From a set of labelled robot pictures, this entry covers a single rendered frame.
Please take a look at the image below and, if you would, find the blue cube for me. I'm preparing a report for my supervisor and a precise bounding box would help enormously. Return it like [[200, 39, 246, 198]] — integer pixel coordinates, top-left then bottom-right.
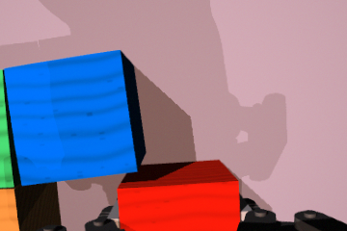
[[4, 50, 147, 186]]

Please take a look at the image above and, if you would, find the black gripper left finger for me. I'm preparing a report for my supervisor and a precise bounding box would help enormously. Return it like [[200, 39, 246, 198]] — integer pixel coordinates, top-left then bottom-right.
[[36, 199, 125, 231]]

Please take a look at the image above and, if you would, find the red wooden cube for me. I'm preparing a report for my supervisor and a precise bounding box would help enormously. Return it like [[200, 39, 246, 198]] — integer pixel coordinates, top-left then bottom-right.
[[117, 160, 240, 231]]

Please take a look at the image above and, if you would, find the orange wooden cube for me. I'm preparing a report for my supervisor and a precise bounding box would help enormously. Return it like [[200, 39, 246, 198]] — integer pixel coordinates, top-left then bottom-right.
[[0, 182, 62, 231]]

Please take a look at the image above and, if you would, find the green cube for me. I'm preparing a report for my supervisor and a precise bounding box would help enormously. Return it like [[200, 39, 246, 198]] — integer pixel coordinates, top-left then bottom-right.
[[0, 69, 21, 188]]

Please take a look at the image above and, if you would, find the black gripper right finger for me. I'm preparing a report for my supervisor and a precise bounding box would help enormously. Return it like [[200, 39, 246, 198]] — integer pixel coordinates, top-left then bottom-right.
[[236, 193, 347, 231]]

